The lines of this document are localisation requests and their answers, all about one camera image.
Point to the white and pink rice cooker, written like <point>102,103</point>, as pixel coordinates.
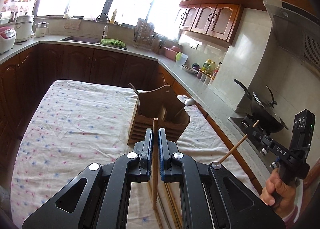
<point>6,39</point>

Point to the large steel electric cooker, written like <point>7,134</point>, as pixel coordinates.
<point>23,26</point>

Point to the floral white tablecloth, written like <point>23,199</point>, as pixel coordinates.
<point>75,131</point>

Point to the wooden chopstick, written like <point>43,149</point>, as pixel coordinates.
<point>235,144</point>
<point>172,206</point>
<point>155,124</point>
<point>150,191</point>

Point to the pink plastic container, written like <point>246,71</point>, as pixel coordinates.
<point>171,51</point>

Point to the yellow dish soap bottle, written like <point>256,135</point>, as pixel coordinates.
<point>113,16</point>

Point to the checked dish cloth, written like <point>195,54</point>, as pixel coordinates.
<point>72,24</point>

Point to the person's right forearm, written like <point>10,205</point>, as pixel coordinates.
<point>293,215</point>

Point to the dark wooden base cabinets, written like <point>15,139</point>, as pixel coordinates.
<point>75,61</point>

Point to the curved metal faucet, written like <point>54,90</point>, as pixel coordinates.
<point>105,29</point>

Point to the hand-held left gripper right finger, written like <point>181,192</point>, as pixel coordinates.
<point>161,154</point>

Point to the metal spoon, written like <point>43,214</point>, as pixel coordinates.
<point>189,101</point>

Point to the kitchen sink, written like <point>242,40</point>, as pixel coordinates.
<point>80,39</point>

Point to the arched-door wooden wall cabinet row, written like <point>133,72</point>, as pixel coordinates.
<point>212,19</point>

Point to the steel range hood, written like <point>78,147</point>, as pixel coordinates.
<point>287,31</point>

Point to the yellow-capped sauce bottle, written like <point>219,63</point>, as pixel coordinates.
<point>212,68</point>

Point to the glass wok lid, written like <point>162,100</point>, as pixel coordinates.
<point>265,104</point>

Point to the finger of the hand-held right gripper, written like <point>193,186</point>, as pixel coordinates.
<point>260,138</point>

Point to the seasoning jar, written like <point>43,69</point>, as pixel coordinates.
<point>205,77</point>
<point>200,75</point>
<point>210,80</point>

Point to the small white electric pot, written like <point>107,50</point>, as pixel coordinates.
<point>41,29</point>

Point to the person's right hand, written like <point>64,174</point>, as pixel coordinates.
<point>287,194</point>

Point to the green plastic basket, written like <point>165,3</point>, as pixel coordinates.
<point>112,42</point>

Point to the wall power outlet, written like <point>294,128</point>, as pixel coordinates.
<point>196,46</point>

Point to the wooden utensil holder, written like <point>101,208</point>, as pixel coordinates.
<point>150,101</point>

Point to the knife block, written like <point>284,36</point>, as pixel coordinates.
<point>157,46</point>

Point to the black wok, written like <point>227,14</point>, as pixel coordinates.
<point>267,121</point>

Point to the purple eggplant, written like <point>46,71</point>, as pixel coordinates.
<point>195,66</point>

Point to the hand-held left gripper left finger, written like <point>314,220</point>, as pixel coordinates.
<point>149,154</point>

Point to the gas stove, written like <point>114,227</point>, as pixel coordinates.
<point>236,122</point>

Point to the white plate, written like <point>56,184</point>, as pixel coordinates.
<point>188,68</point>

